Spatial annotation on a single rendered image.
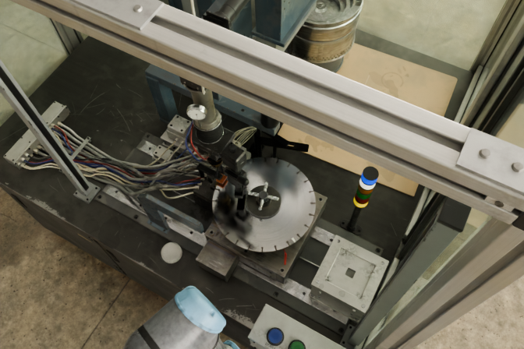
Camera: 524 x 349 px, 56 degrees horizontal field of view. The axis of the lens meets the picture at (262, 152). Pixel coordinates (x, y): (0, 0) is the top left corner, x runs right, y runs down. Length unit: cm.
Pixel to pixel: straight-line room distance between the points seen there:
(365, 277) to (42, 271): 171
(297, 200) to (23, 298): 160
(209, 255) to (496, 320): 149
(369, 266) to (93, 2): 125
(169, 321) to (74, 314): 160
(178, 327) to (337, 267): 68
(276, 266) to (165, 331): 65
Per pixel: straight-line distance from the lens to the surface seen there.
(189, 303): 106
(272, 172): 164
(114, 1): 54
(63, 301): 267
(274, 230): 156
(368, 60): 221
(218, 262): 167
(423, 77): 220
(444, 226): 75
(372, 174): 143
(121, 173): 191
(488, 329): 263
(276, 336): 152
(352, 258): 160
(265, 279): 171
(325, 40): 188
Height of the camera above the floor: 240
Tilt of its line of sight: 60 degrees down
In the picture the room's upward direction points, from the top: 2 degrees counter-clockwise
